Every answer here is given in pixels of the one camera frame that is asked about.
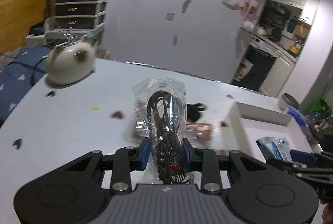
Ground blue white wet-wipe packet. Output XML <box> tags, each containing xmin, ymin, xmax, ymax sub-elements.
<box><xmin>256</xmin><ymin>137</ymin><xmax>292</xmax><ymax>162</ymax></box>

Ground beige satin bow scrunchie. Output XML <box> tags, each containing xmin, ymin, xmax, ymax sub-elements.
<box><xmin>185</xmin><ymin>121</ymin><xmax>213</xmax><ymax>142</ymax></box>

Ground black hair scrunchie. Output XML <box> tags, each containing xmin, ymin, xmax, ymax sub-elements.
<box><xmin>186</xmin><ymin>103</ymin><xmax>207</xmax><ymax>123</ymax></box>

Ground blue tissue pack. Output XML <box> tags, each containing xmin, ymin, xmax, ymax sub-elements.
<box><xmin>286</xmin><ymin>106</ymin><xmax>307</xmax><ymax>128</ymax></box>

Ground green plastic bag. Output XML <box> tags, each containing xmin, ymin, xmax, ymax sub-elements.
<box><xmin>308</xmin><ymin>98</ymin><xmax>332</xmax><ymax>121</ymax></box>

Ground round grey metal tin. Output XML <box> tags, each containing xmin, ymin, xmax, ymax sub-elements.
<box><xmin>278</xmin><ymin>93</ymin><xmax>299</xmax><ymax>111</ymax></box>

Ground white shallow cardboard box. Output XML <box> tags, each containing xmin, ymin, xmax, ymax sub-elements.
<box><xmin>221</xmin><ymin>102</ymin><xmax>313</xmax><ymax>162</ymax></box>

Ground black chair with cover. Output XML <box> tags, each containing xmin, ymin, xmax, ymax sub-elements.
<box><xmin>231</xmin><ymin>45</ymin><xmax>276</xmax><ymax>92</ymax></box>

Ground white cat-shaped ceramic jar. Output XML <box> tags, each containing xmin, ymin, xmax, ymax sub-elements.
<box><xmin>46</xmin><ymin>35</ymin><xmax>96</xmax><ymax>86</ymax></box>

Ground white fluffy sheep toy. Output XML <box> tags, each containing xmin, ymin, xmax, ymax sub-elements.
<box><xmin>240</xmin><ymin>20</ymin><xmax>256</xmax><ymax>34</ymax></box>

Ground blue patterned cushion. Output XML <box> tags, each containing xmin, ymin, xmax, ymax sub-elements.
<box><xmin>1</xmin><ymin>46</ymin><xmax>51</xmax><ymax>124</ymax></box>

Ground white drawer cabinet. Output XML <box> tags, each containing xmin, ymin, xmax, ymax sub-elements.
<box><xmin>49</xmin><ymin>0</ymin><xmax>108</xmax><ymax>45</ymax></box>

